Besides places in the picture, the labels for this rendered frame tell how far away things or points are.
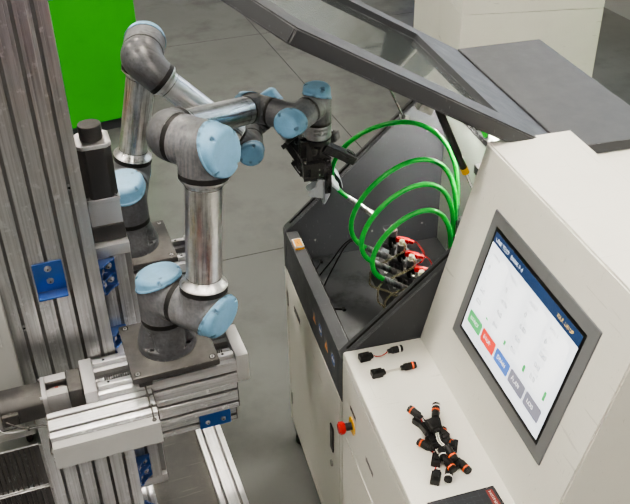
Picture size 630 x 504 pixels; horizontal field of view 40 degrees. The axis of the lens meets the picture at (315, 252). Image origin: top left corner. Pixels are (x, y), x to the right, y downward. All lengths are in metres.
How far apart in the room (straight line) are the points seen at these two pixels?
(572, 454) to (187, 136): 1.03
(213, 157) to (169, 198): 3.13
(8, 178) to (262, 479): 1.66
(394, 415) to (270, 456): 1.31
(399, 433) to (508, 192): 0.62
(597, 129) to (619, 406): 0.87
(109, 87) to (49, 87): 3.66
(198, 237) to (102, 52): 3.73
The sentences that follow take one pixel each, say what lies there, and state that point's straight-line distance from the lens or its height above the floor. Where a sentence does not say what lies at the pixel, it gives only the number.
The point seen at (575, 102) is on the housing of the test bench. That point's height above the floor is 1.50.
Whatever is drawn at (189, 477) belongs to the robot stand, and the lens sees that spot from 3.09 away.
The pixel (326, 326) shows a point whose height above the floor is 0.94.
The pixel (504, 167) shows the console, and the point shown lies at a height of 1.54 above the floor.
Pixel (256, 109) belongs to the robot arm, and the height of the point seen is 1.55.
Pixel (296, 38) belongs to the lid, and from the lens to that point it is 1.84.
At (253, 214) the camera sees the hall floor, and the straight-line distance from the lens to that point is 4.78.
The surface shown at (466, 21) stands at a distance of 5.29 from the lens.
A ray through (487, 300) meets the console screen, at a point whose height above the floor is 1.26.
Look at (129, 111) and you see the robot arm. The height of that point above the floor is 1.43.
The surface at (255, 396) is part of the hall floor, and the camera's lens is 3.64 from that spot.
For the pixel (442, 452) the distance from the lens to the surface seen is 2.05.
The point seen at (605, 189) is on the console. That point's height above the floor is 1.55.
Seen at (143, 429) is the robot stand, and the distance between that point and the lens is 2.23.
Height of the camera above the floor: 2.50
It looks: 34 degrees down
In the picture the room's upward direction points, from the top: 1 degrees counter-clockwise
